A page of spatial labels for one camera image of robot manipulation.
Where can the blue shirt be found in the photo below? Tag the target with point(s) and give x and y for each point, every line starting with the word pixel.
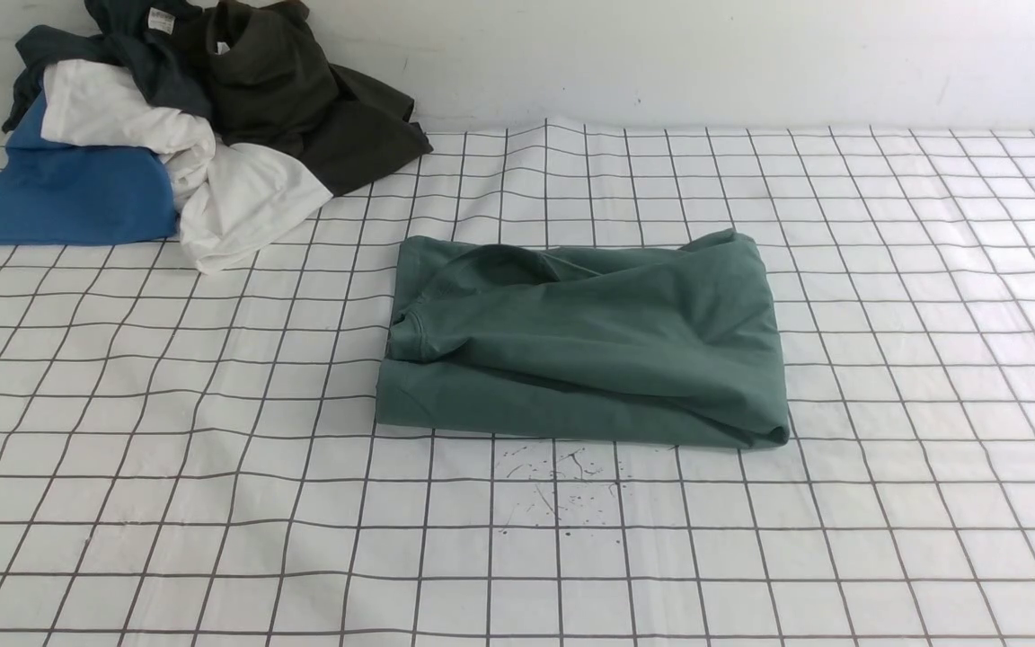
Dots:
pixel 59 194

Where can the dark navy shirt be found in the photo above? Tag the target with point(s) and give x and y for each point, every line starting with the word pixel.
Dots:
pixel 134 35

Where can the dark olive shirt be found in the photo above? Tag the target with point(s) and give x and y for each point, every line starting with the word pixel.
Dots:
pixel 272 84

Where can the white grid tablecloth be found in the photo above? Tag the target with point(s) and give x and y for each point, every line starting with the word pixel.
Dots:
pixel 191 460

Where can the green long sleeve shirt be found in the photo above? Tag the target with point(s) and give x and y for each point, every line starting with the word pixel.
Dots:
pixel 644 345

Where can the white shirt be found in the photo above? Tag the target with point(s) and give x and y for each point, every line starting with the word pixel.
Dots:
pixel 232 200

